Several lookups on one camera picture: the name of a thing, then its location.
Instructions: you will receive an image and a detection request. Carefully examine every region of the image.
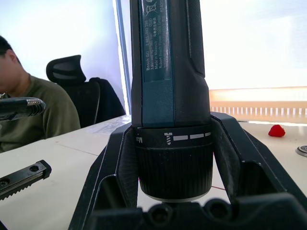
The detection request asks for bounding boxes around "finger of the black toothed left gripper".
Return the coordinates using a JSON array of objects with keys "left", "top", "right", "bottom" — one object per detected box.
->
[{"left": 0, "top": 160, "right": 52, "bottom": 202}]

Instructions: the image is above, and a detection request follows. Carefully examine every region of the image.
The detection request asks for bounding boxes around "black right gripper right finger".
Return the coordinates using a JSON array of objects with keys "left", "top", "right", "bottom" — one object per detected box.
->
[{"left": 210, "top": 112, "right": 307, "bottom": 218}]

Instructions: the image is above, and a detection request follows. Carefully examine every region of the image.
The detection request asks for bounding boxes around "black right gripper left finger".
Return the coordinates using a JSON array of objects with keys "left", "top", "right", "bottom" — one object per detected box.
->
[{"left": 68, "top": 124, "right": 141, "bottom": 230}]

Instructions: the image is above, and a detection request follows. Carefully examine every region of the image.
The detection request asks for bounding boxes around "blue black electric screwdriver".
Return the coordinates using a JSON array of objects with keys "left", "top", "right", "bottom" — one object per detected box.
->
[{"left": 129, "top": 0, "right": 215, "bottom": 203}]

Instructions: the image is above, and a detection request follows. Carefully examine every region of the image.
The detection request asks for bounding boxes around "small red strawberry toy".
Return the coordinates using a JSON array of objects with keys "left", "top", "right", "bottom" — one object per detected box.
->
[{"left": 268, "top": 124, "right": 286, "bottom": 138}]

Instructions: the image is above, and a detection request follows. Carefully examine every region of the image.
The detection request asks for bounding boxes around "beige slatted railing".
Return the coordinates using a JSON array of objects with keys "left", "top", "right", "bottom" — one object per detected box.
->
[{"left": 209, "top": 87, "right": 307, "bottom": 122}]

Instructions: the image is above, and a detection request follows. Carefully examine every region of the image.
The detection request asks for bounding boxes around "round silver metal disc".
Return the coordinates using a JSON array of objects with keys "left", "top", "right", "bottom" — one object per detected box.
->
[{"left": 295, "top": 145, "right": 307, "bottom": 158}]

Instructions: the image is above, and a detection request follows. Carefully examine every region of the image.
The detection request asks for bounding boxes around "person in olive sweater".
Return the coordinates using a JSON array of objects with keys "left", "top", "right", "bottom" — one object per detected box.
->
[{"left": 0, "top": 35, "right": 81, "bottom": 153}]

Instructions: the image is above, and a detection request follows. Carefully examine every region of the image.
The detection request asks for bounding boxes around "black mesh office chair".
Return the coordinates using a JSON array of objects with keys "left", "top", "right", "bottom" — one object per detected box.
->
[{"left": 46, "top": 54, "right": 127, "bottom": 129}]

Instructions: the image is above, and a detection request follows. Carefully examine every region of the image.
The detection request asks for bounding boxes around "black cable with knurled connector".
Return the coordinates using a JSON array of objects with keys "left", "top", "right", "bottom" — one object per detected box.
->
[{"left": 0, "top": 96, "right": 47, "bottom": 121}]

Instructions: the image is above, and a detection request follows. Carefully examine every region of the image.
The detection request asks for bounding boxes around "white window frame post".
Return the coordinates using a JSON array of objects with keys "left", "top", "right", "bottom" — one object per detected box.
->
[{"left": 114, "top": 0, "right": 132, "bottom": 116}]

